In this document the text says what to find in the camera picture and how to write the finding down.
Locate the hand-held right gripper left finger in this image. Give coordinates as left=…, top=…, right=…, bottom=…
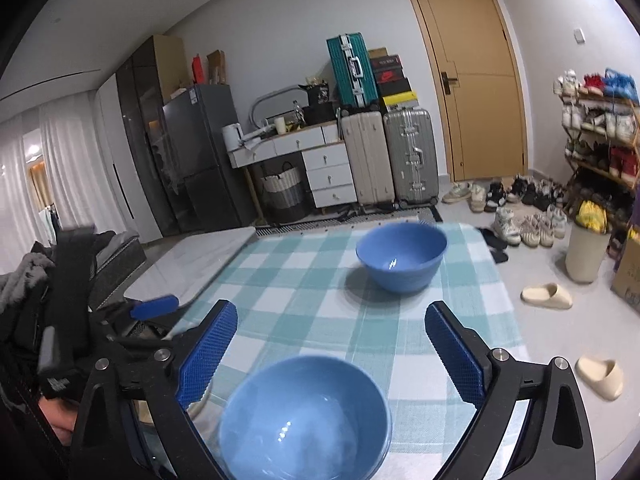
left=70, top=299, right=238, bottom=480

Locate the tall dark cabinet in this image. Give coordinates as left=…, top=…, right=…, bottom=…
left=116, top=35, right=188, bottom=241

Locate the grey sofa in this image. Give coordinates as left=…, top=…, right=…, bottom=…
left=87, top=232, right=147, bottom=306

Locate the white drawer unit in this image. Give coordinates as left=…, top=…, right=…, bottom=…
left=302, top=146, right=357, bottom=209

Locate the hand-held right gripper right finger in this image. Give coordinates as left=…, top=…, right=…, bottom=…
left=424, top=301, right=597, bottom=480

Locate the black yellow shoe box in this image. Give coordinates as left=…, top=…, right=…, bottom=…
left=382, top=91, right=418, bottom=109

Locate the flat brown cardboard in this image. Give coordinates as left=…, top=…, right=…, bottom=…
left=206, top=50, right=227, bottom=86

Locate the silver suitcase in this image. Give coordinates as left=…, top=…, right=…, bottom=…
left=383, top=107, right=440, bottom=209

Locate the blue bowl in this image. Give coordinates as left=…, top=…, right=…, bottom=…
left=218, top=355, right=392, bottom=480
left=356, top=222, right=448, bottom=295

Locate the white sheer curtain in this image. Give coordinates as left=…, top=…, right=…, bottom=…
left=0, top=92, right=131, bottom=241

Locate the dark grey refrigerator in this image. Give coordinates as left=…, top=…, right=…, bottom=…
left=161, top=84, right=256, bottom=233

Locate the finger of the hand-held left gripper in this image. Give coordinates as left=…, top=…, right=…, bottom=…
left=89, top=296, right=180, bottom=335
left=99, top=332, right=174, bottom=356

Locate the yellow wooden door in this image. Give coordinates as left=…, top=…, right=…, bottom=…
left=400, top=0, right=529, bottom=183

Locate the teal suitcase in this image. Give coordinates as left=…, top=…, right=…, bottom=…
left=326, top=32, right=379, bottom=108

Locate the white vanity desk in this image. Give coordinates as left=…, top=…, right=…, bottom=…
left=227, top=124, right=347, bottom=226

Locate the shoe rack with shoes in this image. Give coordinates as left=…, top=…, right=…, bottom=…
left=552, top=67, right=640, bottom=221

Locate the black bag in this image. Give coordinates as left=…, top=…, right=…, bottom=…
left=299, top=82, right=337, bottom=126

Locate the assorted sneakers group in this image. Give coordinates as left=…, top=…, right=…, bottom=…
left=442, top=174, right=571, bottom=248

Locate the white grey laundry basket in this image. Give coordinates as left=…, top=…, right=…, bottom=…
left=260, top=162, right=307, bottom=221

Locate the grey marble coffee table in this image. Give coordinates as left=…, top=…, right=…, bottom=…
left=122, top=225, right=258, bottom=311

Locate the beige trash bin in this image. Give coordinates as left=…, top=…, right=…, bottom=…
left=565, top=220, right=612, bottom=283

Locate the yellow plastic bag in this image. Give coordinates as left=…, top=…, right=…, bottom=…
left=574, top=201, right=608, bottom=233

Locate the cream slipper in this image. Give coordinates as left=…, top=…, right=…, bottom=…
left=575, top=356, right=625, bottom=401
left=521, top=282, right=573, bottom=308

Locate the cream round plate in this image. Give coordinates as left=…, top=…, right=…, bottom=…
left=131, top=372, right=226, bottom=461

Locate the oval white mirror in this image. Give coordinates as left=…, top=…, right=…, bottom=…
left=250, top=87, right=307, bottom=133

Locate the wooden shoe rack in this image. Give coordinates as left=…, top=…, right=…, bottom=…
left=560, top=87, right=640, bottom=241

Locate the dark clothes pile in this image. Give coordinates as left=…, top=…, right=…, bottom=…
left=0, top=232, right=61, bottom=361

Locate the teal checked tablecloth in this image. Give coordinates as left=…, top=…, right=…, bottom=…
left=167, top=222, right=531, bottom=480

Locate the black slipper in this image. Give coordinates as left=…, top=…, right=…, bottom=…
left=477, top=227, right=510, bottom=264

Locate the beige suitcase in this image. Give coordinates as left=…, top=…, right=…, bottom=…
left=341, top=107, right=396, bottom=206

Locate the white kettle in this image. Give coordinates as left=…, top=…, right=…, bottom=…
left=222, top=124, right=245, bottom=152

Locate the person's left hand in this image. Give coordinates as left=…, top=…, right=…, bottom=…
left=41, top=399, right=77, bottom=444

